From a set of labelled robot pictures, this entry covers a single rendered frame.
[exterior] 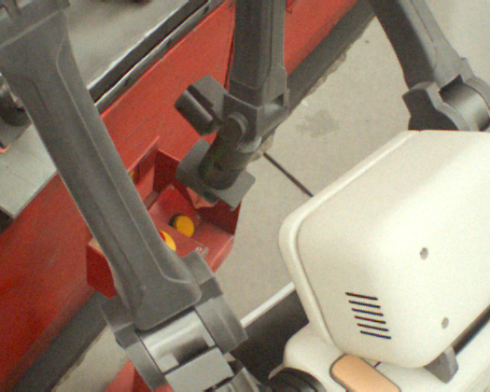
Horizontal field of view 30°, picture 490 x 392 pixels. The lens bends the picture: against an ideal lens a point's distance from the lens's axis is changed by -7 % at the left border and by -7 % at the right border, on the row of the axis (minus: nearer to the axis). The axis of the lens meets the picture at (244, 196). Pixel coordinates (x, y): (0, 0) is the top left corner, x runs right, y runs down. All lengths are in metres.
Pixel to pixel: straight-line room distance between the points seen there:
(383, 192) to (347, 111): 1.96
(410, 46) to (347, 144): 1.66
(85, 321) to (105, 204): 1.52
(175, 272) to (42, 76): 0.22
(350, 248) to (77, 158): 0.24
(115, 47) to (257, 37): 0.45
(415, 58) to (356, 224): 0.31
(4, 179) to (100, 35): 0.45
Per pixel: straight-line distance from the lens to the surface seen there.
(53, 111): 0.67
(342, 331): 0.86
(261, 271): 2.40
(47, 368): 2.17
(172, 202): 1.57
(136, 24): 1.65
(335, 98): 2.81
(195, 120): 1.34
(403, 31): 1.05
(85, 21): 1.65
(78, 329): 2.22
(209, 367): 0.83
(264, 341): 1.10
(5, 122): 1.20
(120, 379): 2.08
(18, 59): 0.64
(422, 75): 1.05
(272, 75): 1.23
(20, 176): 1.26
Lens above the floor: 1.99
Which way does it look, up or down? 52 degrees down
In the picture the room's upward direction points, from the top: 12 degrees clockwise
